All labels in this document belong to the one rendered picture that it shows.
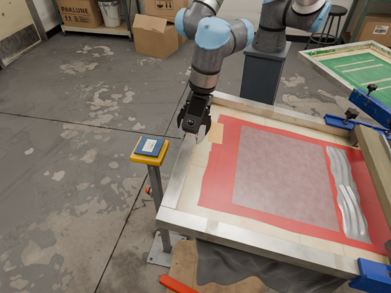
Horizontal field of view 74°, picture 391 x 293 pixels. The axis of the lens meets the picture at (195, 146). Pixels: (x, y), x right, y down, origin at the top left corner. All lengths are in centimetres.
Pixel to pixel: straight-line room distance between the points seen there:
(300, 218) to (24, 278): 173
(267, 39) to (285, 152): 53
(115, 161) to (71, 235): 72
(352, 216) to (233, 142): 41
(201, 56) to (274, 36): 65
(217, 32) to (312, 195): 54
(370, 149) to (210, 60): 57
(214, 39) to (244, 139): 41
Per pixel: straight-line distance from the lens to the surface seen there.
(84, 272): 193
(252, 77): 130
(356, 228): 86
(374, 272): 76
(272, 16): 121
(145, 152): 104
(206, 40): 62
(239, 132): 93
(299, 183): 86
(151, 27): 393
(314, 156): 98
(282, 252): 67
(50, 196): 236
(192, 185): 73
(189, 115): 67
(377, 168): 90
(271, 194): 79
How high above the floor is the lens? 170
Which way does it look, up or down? 44 degrees down
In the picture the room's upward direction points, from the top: straight up
